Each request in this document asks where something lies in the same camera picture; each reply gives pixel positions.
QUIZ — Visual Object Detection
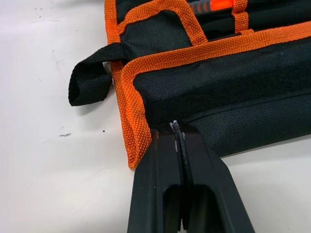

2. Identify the black orange-trimmed tool roll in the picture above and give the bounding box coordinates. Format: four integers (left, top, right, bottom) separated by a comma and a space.
68, 0, 311, 170

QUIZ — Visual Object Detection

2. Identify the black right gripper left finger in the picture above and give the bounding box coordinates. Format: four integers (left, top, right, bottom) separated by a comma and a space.
127, 123, 186, 233

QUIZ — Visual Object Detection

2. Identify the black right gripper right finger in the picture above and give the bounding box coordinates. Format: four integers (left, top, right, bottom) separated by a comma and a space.
175, 120, 256, 233

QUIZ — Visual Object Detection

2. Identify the orange grey tool handle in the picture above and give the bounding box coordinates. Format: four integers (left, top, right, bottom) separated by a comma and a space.
188, 0, 234, 16

